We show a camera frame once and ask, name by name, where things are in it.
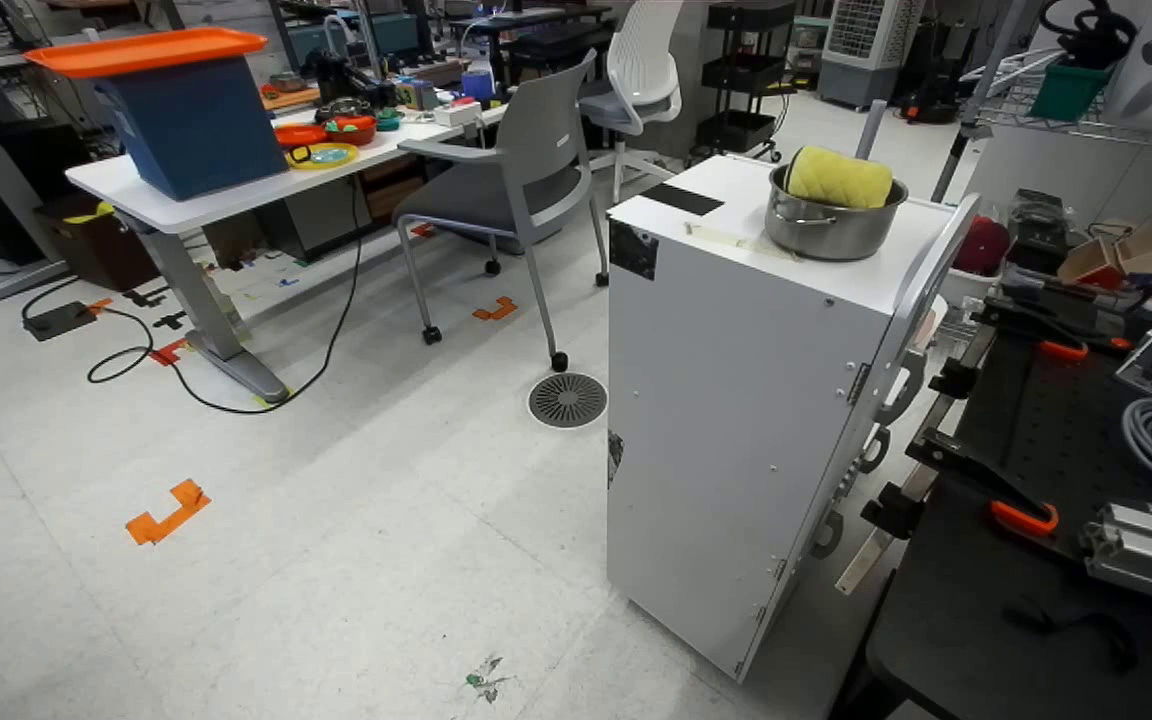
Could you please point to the black power adapter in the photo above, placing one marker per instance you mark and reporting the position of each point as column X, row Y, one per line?
column 59, row 316

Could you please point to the dark red bag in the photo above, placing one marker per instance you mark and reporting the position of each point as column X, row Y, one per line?
column 981, row 245

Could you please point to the white office chair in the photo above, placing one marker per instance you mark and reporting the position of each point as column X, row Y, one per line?
column 641, row 72

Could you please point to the white air cooler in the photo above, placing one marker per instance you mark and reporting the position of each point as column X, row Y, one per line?
column 871, row 46

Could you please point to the black shelf cart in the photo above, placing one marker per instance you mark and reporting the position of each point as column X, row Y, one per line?
column 748, row 72

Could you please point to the white toy fridge cabinet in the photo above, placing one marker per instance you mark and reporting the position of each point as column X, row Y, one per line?
column 738, row 400

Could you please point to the green box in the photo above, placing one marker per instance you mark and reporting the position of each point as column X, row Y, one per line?
column 1070, row 89

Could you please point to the orange bin lid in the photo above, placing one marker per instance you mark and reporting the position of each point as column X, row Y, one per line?
column 143, row 49

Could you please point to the brown cardboard box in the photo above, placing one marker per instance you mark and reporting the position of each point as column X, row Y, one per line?
column 387, row 192

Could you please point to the silver metal pot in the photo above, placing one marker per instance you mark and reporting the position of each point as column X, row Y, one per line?
column 828, row 229

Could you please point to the white desk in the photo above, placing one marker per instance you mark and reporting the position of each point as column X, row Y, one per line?
column 203, row 203

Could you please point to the large orange floor tape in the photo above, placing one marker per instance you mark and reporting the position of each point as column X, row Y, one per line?
column 167, row 512

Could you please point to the black table edge clamp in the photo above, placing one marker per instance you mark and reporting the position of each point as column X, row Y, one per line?
column 957, row 382
column 895, row 511

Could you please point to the black clamp orange grip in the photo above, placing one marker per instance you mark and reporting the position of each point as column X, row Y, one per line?
column 1058, row 346
column 988, row 490

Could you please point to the orange tray on desk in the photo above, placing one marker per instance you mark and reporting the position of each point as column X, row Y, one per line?
column 320, row 131

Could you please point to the grey plastic wheeled chair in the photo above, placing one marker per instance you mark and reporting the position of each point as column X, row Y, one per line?
column 509, row 186

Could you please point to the black square sticker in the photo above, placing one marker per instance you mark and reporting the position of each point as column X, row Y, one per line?
column 632, row 248

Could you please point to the black tape patch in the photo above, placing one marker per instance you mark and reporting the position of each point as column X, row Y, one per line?
column 680, row 198

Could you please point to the yellow brown-striped plush toy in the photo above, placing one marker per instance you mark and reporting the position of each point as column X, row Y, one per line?
column 842, row 176

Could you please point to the black perforated board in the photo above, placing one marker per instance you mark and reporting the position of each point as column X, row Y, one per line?
column 1040, row 574

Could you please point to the blue storage bin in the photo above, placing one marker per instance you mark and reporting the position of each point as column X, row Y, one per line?
column 196, row 127

